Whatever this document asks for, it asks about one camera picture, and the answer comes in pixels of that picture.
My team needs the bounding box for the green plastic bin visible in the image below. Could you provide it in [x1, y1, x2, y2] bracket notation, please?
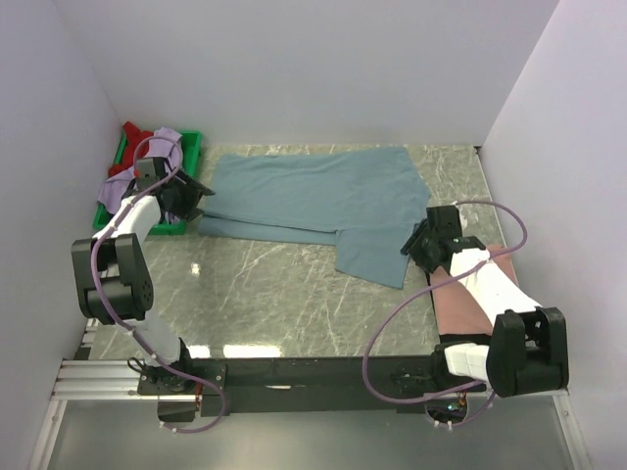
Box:
[93, 130, 203, 236]

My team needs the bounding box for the red t-shirt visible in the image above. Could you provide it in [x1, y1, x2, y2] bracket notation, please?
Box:
[108, 121, 153, 177]

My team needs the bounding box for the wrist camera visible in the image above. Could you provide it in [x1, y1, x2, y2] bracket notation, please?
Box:
[134, 157, 168, 192]
[426, 205, 463, 240]

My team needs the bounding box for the aluminium rail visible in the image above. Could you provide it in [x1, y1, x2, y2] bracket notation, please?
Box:
[51, 359, 572, 402]

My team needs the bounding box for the blue t-shirt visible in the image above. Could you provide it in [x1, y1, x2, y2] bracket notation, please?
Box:
[198, 147, 430, 289]

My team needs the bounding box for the lavender t-shirt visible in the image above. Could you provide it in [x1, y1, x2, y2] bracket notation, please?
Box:
[97, 127, 183, 215]

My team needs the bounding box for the folded pink t-shirt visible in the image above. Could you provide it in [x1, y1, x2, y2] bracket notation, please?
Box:
[429, 255, 518, 340]

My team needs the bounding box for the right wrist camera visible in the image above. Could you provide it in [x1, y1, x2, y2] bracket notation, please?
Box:
[426, 205, 463, 240]

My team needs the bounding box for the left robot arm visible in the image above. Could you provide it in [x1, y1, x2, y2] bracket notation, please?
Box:
[72, 169, 215, 394]

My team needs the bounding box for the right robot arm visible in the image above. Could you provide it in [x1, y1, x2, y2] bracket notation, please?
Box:
[401, 207, 569, 398]

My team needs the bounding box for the black base beam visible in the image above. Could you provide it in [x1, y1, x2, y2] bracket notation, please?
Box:
[137, 355, 471, 422]

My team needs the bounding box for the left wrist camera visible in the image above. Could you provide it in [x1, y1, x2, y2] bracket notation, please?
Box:
[134, 157, 168, 192]

